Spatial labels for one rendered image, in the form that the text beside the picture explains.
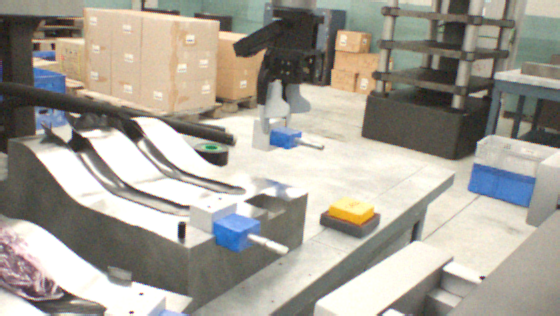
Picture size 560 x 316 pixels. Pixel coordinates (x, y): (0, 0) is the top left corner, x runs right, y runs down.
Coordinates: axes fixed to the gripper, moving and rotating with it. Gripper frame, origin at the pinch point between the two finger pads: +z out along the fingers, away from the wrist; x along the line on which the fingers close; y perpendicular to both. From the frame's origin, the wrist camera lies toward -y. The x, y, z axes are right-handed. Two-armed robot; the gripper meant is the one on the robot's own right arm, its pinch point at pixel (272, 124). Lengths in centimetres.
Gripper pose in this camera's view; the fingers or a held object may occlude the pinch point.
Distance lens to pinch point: 92.7
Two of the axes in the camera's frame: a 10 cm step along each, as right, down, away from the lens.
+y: 8.3, 2.3, -5.1
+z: -0.9, 9.6, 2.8
